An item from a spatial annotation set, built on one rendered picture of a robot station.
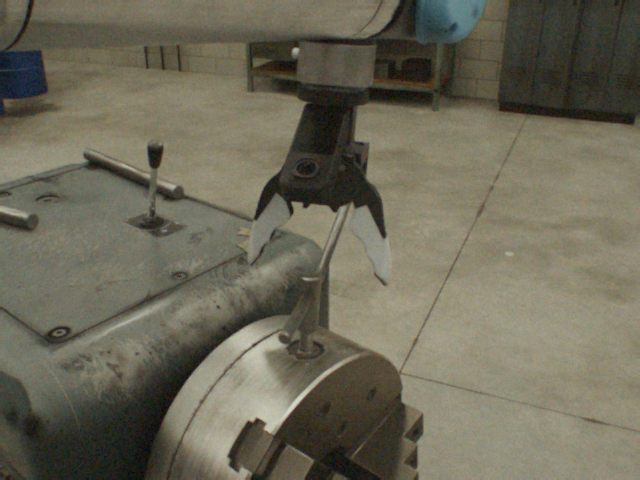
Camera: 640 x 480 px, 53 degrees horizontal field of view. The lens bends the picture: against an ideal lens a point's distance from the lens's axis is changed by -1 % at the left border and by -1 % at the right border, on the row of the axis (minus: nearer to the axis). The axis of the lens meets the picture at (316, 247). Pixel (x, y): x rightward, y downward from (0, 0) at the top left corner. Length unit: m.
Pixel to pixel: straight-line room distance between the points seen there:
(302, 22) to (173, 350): 0.45
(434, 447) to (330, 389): 1.74
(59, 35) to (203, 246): 0.62
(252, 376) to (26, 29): 0.47
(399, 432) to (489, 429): 1.74
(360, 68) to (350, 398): 0.34
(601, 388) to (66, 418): 2.40
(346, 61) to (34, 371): 0.42
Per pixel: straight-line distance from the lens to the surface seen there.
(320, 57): 0.62
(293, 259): 0.85
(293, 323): 0.59
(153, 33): 0.30
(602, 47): 6.54
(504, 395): 2.67
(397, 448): 0.76
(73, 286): 0.82
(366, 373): 0.72
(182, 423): 0.68
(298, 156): 0.59
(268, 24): 0.35
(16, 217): 1.00
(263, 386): 0.65
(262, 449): 0.63
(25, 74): 7.71
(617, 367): 2.99
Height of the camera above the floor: 1.64
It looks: 27 degrees down
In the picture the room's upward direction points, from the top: straight up
